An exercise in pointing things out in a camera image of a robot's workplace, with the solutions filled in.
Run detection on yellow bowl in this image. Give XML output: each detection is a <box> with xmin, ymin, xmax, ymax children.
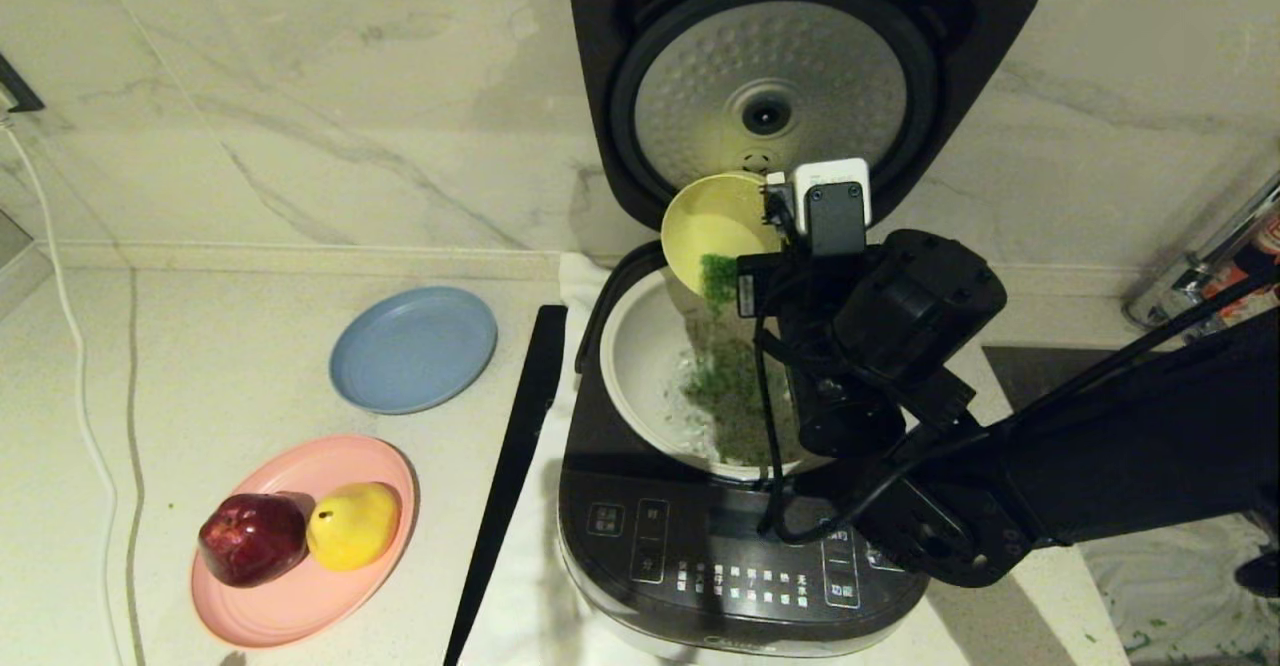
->
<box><xmin>660</xmin><ymin>172</ymin><xmax>791</xmax><ymax>299</ymax></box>

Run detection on green grains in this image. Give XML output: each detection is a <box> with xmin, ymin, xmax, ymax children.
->
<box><xmin>655</xmin><ymin>254</ymin><xmax>806</xmax><ymax>469</ymax></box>

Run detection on dark grey rice cooker lid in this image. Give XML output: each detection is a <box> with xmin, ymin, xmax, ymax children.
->
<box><xmin>568</xmin><ymin>0</ymin><xmax>1041</xmax><ymax>247</ymax></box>

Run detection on white bowl with greens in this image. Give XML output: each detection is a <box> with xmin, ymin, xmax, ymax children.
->
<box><xmin>598</xmin><ymin>266</ymin><xmax>831</xmax><ymax>480</ymax></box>

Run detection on dark grey rice cooker base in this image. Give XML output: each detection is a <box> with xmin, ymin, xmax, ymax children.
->
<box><xmin>557</xmin><ymin>236</ymin><xmax>935</xmax><ymax>662</ymax></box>

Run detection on steel sink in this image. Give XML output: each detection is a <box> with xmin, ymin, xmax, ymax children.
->
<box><xmin>983</xmin><ymin>344</ymin><xmax>1280</xmax><ymax>666</ymax></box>

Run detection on black flat strip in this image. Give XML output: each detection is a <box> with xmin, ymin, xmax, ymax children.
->
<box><xmin>443</xmin><ymin>306</ymin><xmax>569</xmax><ymax>666</ymax></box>

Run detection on chrome faucet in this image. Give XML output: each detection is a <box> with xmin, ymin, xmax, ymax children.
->
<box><xmin>1118</xmin><ymin>168</ymin><xmax>1280</xmax><ymax>349</ymax></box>

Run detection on blue plate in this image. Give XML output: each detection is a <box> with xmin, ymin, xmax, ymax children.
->
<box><xmin>330</xmin><ymin>287</ymin><xmax>499</xmax><ymax>415</ymax></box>

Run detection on red orange bottle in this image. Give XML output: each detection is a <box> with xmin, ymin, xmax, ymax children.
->
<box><xmin>1200</xmin><ymin>208</ymin><xmax>1280</xmax><ymax>335</ymax></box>

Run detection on white crumpled cloth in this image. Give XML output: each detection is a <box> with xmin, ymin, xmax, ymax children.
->
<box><xmin>1085</xmin><ymin>516</ymin><xmax>1280</xmax><ymax>662</ymax></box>

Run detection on yellow pear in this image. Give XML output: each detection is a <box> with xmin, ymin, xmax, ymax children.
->
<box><xmin>307</xmin><ymin>481</ymin><xmax>402</xmax><ymax>570</ymax></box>

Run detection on pink plate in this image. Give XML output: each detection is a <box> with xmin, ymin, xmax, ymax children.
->
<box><xmin>192</xmin><ymin>434</ymin><xmax>419</xmax><ymax>647</ymax></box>

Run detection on red apple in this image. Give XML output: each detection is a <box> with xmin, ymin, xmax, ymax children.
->
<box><xmin>198</xmin><ymin>492</ymin><xmax>309</xmax><ymax>587</ymax></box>

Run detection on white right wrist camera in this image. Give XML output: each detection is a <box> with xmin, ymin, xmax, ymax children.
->
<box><xmin>765</xmin><ymin>158</ymin><xmax>873</xmax><ymax>257</ymax></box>

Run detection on white cable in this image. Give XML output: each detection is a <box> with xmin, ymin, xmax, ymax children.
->
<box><xmin>0</xmin><ymin>111</ymin><xmax>136</xmax><ymax>666</ymax></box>

